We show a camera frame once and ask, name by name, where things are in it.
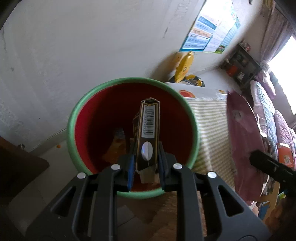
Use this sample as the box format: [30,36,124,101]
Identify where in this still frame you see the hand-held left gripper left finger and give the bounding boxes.
[25,154,136,241]

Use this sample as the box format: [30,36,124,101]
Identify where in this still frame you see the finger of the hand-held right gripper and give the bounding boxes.
[249,150,296,186]

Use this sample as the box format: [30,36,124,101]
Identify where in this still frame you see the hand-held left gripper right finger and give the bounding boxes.
[158,144,271,241]

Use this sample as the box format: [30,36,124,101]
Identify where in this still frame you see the black gold box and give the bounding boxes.
[132,97,160,184]

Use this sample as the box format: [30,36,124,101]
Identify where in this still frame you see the red bin with green rim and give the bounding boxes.
[67,77,200,200]

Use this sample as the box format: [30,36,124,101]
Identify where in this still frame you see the orange box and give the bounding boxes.
[277,142,296,171]

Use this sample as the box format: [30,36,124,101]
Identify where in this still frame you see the pink cloth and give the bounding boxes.
[227,91,271,205]

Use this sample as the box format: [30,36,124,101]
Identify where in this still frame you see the bed with plaid blanket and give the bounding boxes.
[250,80,280,160]

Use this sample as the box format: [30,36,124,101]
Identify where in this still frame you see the striped tablecloth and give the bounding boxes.
[184,95,237,178]

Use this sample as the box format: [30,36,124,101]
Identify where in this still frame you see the pink purple pillow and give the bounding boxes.
[261,67,277,99]

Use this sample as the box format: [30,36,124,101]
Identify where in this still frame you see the white table with orange print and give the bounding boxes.
[165,82,228,100]

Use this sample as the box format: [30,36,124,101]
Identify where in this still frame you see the bright window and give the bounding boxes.
[268,35,296,116]

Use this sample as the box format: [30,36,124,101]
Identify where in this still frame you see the yellow plastic toy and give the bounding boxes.
[168,51,205,87]

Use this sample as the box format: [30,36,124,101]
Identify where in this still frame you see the dark shelf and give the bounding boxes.
[221,43,262,89]

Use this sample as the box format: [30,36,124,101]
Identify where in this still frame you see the dark wooden cabinet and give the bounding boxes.
[0,136,50,205]

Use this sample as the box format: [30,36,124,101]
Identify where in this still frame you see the pale floral curtain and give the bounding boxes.
[261,3,292,63]

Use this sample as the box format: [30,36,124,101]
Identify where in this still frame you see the wall poster with cartoon picture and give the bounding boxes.
[208,0,241,54]

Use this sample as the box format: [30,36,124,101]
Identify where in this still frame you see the wall poster with coloured rows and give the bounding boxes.
[179,9,219,52]

